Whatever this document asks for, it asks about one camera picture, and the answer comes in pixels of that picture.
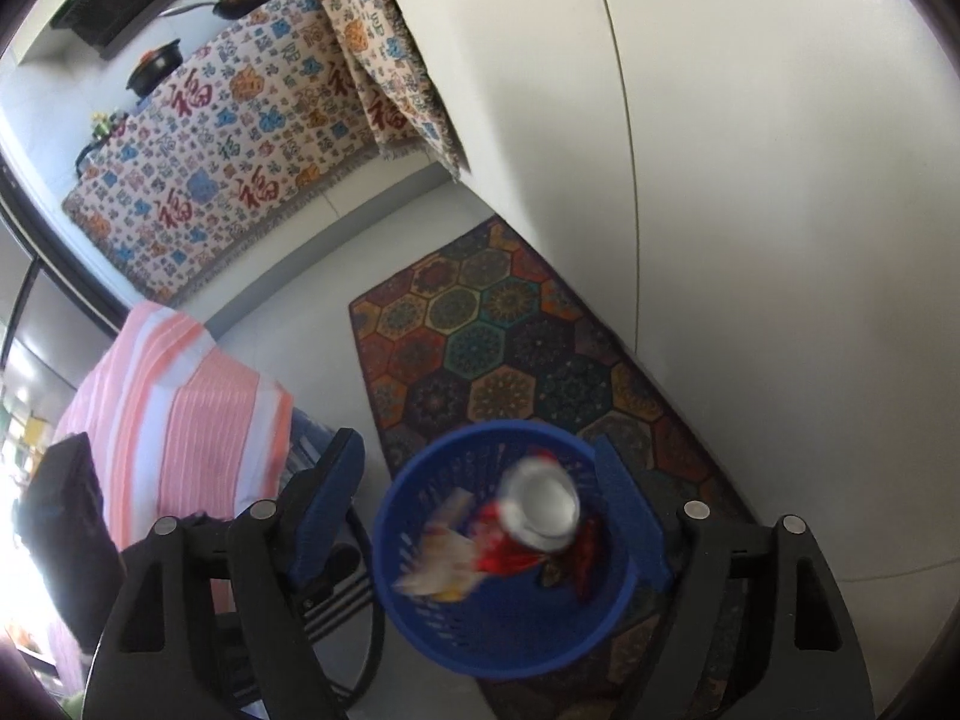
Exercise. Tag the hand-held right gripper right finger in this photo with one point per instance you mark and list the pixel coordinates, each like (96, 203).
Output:
(630, 510)

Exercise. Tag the pink striped tablecloth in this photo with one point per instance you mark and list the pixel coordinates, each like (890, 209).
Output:
(187, 427)

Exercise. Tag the hexagon patterned rug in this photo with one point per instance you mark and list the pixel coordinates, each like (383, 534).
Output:
(487, 330)

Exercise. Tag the white snack wrapper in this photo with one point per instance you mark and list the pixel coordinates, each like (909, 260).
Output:
(442, 547)

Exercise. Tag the black pot orange lid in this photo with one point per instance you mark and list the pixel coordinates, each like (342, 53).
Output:
(154, 69)

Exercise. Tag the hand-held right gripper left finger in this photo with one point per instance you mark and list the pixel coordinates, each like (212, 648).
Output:
(330, 510)

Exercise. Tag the wide printed cloth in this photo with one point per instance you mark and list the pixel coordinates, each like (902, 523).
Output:
(225, 165)

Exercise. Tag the condiment bottle set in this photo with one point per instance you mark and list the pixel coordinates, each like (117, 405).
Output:
(105, 127)

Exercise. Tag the blue plastic wastebasket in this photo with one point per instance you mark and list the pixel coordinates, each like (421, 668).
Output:
(450, 645)

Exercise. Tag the cream kitchen counter cabinet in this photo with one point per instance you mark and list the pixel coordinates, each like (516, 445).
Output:
(750, 240)

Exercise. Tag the narrow printed cloth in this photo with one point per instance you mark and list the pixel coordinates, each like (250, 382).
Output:
(390, 75)

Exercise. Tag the black range hood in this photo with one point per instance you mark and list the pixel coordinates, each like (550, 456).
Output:
(112, 15)

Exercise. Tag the red snack wrapper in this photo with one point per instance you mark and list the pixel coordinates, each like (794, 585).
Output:
(586, 547)

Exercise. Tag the crushed red soda can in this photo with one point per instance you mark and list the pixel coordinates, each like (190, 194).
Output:
(540, 495)

